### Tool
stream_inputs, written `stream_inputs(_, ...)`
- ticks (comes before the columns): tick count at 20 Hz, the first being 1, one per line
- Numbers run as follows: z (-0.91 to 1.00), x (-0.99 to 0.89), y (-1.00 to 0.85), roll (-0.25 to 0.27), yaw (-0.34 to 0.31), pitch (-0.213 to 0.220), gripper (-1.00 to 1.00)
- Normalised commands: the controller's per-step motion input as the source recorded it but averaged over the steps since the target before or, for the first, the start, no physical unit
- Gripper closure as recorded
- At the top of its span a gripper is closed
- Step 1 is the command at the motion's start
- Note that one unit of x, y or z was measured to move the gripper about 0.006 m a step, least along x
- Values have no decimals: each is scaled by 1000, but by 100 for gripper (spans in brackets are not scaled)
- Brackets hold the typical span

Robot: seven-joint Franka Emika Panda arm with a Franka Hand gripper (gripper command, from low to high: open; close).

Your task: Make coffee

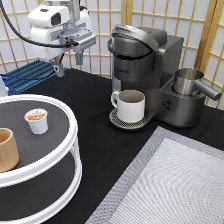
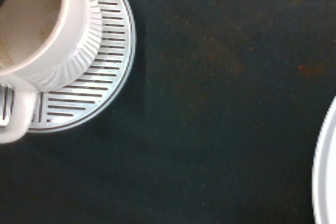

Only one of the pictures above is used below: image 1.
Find grey Keurig coffee machine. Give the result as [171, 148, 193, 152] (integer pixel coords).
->
[107, 25, 205, 130]

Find white two-tier round shelf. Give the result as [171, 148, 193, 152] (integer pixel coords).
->
[0, 94, 82, 224]

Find wooden shoji screen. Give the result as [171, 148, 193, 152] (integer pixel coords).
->
[0, 0, 224, 110]

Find wooden cup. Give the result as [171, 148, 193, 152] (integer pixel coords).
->
[0, 128, 19, 173]

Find stainless steel milk frother cup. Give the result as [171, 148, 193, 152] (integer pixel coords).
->
[173, 68, 221, 101]

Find blue ribbed metal rack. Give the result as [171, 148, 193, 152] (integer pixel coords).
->
[0, 60, 56, 95]

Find white coffee pod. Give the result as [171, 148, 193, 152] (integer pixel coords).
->
[24, 108, 48, 134]

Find white ceramic mug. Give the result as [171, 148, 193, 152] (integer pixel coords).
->
[111, 90, 145, 123]

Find grey woven placemat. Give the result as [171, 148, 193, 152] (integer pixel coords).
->
[85, 127, 224, 224]

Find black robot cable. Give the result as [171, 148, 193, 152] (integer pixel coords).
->
[0, 0, 79, 48]

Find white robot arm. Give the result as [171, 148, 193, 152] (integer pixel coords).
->
[28, 0, 96, 77]

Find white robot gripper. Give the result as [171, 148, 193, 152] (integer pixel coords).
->
[28, 4, 96, 77]

